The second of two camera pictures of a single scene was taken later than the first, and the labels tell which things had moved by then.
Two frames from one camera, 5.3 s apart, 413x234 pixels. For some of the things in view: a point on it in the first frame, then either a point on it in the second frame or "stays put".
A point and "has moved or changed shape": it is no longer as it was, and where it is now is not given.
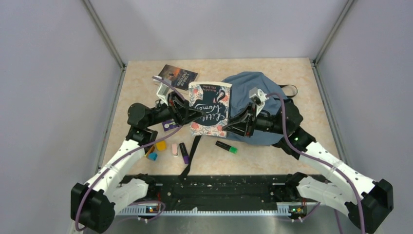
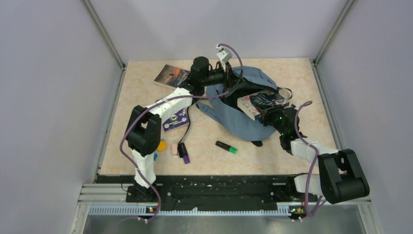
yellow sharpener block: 161,146 stays put
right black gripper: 246,125 → 267,114
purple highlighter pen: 184,152 stays put
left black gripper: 175,107 → 230,79
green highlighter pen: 231,149 stays put
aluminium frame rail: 304,218 stays put
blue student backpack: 266,100 has moved or changed shape
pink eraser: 175,151 stays put
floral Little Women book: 214,99 has moved or changed shape
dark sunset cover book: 179,78 stays put
